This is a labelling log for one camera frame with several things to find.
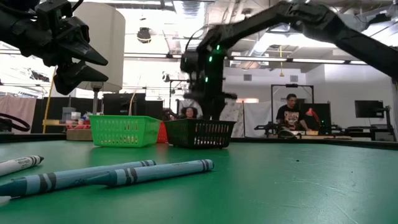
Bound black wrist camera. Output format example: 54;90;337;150
35;0;75;23
180;51;200;75

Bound patterned white curtain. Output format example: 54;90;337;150
216;101;245;138

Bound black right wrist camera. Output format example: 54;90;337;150
180;51;200;75

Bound silver ceiling duct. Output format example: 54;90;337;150
174;0;208;50
248;27;293;58

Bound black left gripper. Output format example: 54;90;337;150
0;12;109;96

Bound long ceiling light strip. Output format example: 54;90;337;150
123;52;369;65

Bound black monitor stand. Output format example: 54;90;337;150
374;105;397;142

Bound grey storage box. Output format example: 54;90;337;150
62;107;77;123

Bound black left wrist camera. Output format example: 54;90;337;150
35;0;75;23

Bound red plastic basket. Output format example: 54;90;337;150
156;121;169;144

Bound yellow slanted pole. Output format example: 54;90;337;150
42;67;58;135

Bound black monitor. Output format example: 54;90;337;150
354;100;385;119

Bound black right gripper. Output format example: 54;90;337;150
183;51;239;121

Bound pink cloth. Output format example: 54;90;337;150
0;95;38;135

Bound black looped cable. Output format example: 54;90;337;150
0;112;31;133

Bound black plastic basket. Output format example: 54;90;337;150
164;119;237;149

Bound black partition panels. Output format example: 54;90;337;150
30;93;165;135

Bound person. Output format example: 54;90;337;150
275;93;312;132
164;106;200;121

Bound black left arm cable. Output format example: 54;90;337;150
70;0;85;12

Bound red desk lamp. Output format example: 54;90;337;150
306;108;323;131

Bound black ceiling dome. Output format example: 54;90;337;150
136;27;152;45

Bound green plastic basket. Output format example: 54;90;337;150
89;115;162;148

